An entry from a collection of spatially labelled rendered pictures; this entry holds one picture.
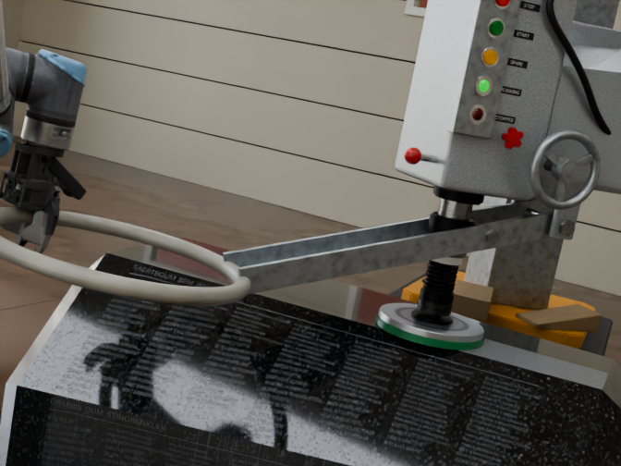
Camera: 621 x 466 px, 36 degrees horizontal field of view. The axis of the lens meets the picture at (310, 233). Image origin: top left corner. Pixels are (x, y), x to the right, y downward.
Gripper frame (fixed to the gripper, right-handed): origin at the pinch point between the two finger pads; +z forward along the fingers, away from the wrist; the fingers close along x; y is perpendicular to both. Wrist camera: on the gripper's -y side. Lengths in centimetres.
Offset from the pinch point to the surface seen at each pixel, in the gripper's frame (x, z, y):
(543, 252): 40, -16, -136
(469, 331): 64, -5, -57
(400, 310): 50, -4, -54
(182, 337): 19.7, 11.7, -25.6
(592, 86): 72, -57, -63
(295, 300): 31, 0, -44
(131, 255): -5.6, 2.3, -30.5
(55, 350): 0.3, 21.2, -11.1
